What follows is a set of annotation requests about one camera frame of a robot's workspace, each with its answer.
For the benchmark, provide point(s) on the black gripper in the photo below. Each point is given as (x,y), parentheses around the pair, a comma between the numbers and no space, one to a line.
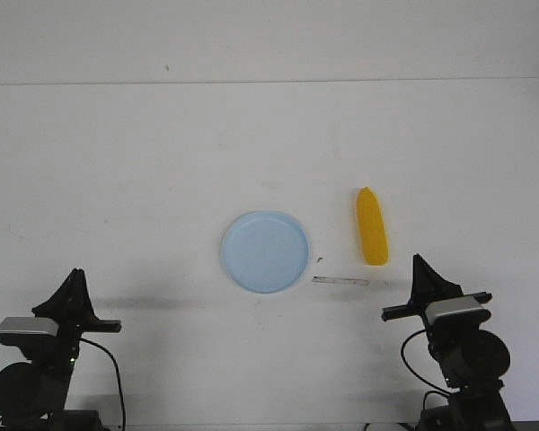
(428,286)
(70,333)

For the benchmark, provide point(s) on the yellow corn cob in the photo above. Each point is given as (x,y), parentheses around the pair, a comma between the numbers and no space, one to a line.
(373,240)

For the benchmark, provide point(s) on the light blue round plate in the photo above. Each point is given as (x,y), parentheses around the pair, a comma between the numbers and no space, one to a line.
(265,252)

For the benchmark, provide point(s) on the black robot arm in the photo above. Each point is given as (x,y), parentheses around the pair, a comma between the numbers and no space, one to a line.
(33,392)
(471,360)

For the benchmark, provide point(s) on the clear tape strip horizontal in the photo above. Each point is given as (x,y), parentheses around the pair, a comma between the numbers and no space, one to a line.
(340,281)

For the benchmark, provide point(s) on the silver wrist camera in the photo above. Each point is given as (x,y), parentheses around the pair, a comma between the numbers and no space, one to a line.
(460,311)
(15,330)

